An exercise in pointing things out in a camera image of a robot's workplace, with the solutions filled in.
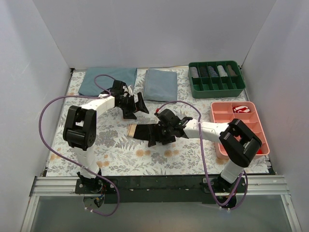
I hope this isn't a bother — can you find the black underwear beige waistband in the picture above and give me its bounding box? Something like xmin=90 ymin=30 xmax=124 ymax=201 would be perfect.
xmin=127 ymin=124 xmax=162 ymax=141

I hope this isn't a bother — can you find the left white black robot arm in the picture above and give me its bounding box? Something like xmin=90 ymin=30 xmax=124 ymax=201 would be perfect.
xmin=63 ymin=80 xmax=149 ymax=193

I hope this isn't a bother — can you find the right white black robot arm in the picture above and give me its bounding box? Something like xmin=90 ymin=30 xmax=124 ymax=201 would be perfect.
xmin=147 ymin=109 xmax=262 ymax=192

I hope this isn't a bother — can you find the floral patterned table mat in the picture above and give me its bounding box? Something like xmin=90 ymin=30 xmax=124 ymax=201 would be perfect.
xmin=46 ymin=67 xmax=269 ymax=177

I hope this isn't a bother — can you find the grey blue folded cloth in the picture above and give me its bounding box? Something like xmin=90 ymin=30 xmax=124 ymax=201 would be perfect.
xmin=143 ymin=69 xmax=178 ymax=102

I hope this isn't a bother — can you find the teal folded cloth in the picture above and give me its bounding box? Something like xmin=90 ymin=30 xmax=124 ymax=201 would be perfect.
xmin=77 ymin=67 xmax=138 ymax=97

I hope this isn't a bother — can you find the pink divided organizer box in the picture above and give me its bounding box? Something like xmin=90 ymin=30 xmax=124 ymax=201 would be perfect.
xmin=209 ymin=101 xmax=270 ymax=160

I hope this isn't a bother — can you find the white striped rolled sock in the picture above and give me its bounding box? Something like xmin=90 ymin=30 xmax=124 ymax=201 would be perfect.
xmin=189 ymin=67 xmax=199 ymax=78

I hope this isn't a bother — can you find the green divided organizer box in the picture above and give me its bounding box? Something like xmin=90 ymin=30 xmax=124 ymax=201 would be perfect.
xmin=188 ymin=60 xmax=246 ymax=99

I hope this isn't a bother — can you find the black rolled sock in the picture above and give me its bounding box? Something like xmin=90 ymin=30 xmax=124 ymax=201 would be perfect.
xmin=198 ymin=66 xmax=209 ymax=77

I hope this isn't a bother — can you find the blue striped rolled sock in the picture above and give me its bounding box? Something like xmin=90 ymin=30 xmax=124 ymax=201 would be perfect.
xmin=208 ymin=66 xmax=219 ymax=77

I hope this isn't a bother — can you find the red white striped rolled garment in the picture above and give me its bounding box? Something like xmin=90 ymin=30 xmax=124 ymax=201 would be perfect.
xmin=232 ymin=105 xmax=251 ymax=114

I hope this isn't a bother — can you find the grey white rolled sock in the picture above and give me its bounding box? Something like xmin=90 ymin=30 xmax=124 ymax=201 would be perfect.
xmin=217 ymin=65 xmax=228 ymax=77

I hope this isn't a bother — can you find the brown rolled sock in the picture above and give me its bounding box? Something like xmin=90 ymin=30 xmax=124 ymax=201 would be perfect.
xmin=227 ymin=65 xmax=237 ymax=76

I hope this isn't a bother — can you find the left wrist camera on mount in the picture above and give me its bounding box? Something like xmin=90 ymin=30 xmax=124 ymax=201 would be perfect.
xmin=123 ymin=85 xmax=133 ymax=97

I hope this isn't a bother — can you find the aluminium frame rail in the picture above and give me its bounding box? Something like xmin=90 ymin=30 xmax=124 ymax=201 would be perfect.
xmin=30 ymin=175 xmax=290 ymax=196

